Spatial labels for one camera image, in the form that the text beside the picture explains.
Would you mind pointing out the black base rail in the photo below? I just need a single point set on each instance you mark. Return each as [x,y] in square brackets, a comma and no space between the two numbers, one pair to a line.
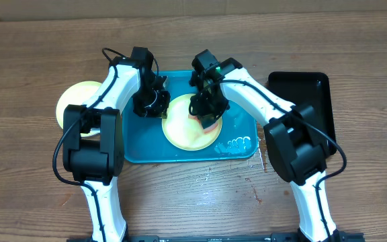
[274,237]

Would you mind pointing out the orange sponge with green scourer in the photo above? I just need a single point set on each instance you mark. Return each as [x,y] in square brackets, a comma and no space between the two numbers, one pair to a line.
[207,124]

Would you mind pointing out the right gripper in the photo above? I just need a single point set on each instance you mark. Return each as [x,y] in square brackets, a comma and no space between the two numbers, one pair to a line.
[199,100]

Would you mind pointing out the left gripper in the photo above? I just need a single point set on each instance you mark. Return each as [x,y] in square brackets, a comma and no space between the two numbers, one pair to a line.
[159,111]

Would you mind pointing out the green plate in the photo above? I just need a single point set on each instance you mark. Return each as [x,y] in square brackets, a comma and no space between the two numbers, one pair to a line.
[76,95]
[185,133]

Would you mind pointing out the black rectangular tray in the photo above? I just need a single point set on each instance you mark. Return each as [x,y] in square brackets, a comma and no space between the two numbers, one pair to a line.
[306,89]

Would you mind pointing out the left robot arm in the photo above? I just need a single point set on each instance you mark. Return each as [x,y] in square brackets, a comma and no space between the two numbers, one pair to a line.
[92,145]

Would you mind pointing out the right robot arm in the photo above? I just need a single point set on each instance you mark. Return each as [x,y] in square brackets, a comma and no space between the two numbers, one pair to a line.
[296,144]

